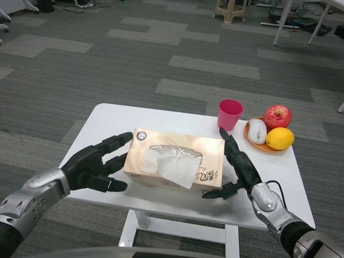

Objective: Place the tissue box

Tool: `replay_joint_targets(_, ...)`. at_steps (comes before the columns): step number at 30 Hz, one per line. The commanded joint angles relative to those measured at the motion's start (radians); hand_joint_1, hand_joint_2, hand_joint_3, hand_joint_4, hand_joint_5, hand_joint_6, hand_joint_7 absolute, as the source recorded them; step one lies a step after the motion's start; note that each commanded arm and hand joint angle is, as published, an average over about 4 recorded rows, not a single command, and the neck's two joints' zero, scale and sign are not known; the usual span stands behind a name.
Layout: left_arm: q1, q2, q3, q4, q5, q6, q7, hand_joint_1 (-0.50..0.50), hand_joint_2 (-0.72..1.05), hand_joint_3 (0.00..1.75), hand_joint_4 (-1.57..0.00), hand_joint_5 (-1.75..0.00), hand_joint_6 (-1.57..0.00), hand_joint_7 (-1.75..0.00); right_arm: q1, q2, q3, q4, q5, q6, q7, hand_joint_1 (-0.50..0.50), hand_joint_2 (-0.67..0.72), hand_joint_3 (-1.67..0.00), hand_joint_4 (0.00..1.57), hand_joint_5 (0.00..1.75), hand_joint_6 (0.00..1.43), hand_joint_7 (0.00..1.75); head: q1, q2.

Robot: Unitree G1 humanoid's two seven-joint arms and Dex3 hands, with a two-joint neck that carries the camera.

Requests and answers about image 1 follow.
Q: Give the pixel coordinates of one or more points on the pink plastic cup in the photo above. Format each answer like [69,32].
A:
[228,118]

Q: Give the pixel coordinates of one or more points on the black box on floor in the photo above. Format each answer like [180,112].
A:
[339,31]

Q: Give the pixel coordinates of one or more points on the white computer mouse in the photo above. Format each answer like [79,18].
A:
[257,131]

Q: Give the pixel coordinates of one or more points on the orange plate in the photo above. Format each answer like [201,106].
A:
[258,147]

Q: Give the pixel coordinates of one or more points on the beige plastic stool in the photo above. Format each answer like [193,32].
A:
[231,10]

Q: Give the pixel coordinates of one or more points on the red apple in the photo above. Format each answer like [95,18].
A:
[278,117]

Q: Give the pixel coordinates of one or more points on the white table base frame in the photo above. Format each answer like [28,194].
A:
[134,225]

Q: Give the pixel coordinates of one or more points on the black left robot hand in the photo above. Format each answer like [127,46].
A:
[83,166]

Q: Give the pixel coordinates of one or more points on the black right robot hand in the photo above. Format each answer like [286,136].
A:
[244,169]

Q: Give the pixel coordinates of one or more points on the black trash bin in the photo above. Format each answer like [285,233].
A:
[47,5]

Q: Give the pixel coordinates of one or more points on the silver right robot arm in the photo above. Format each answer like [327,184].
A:
[279,215]

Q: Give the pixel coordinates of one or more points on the large white desk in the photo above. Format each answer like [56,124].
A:
[280,24]

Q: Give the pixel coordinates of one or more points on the black bag under desk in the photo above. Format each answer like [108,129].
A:
[305,24]

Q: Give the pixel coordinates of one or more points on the yellow lemon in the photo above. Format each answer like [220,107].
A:
[280,138]

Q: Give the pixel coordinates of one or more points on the white partition foot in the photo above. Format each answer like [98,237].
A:
[2,27]
[4,15]

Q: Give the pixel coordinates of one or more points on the white table leg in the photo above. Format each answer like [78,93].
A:
[341,107]

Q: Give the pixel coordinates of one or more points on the wood-print tissue box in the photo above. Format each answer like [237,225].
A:
[145,158]

